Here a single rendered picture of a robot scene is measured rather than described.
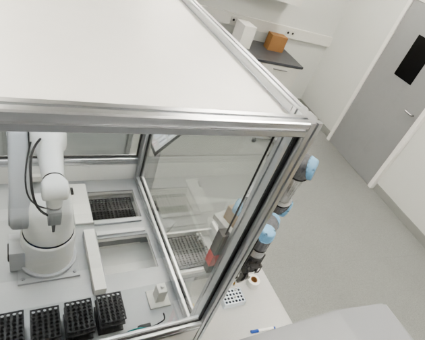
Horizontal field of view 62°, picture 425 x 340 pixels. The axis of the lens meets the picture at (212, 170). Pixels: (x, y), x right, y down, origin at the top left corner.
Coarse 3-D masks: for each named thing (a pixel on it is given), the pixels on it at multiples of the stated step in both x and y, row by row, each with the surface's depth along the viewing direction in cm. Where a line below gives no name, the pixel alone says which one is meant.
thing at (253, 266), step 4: (264, 256) 160; (252, 260) 158; (256, 260) 156; (260, 260) 161; (248, 264) 159; (252, 264) 160; (256, 264) 161; (260, 264) 162; (244, 268) 160; (248, 268) 159; (252, 268) 160; (256, 268) 161; (260, 268) 163; (244, 272) 160; (248, 272) 160; (256, 272) 163
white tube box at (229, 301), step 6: (234, 288) 186; (240, 288) 187; (228, 294) 182; (234, 294) 184; (240, 294) 184; (228, 300) 179; (234, 300) 180; (240, 300) 182; (222, 306) 179; (228, 306) 179; (234, 306) 181
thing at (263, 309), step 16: (256, 288) 195; (272, 288) 198; (256, 304) 187; (272, 304) 190; (224, 320) 174; (240, 320) 176; (256, 320) 179; (272, 320) 182; (288, 320) 185; (208, 336) 165; (224, 336) 168; (240, 336) 170
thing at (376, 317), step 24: (336, 312) 68; (360, 312) 72; (384, 312) 77; (264, 336) 60; (288, 336) 61; (312, 336) 63; (336, 336) 64; (360, 336) 66; (384, 336) 70; (408, 336) 75
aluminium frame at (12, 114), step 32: (192, 0) 137; (224, 32) 116; (256, 64) 101; (0, 96) 54; (288, 96) 89; (0, 128) 53; (32, 128) 55; (64, 128) 58; (96, 128) 60; (128, 128) 62; (160, 128) 65; (192, 128) 68; (224, 128) 72; (256, 128) 76; (288, 128) 79; (320, 128) 83; (288, 160) 88; (256, 224) 101; (224, 288) 120
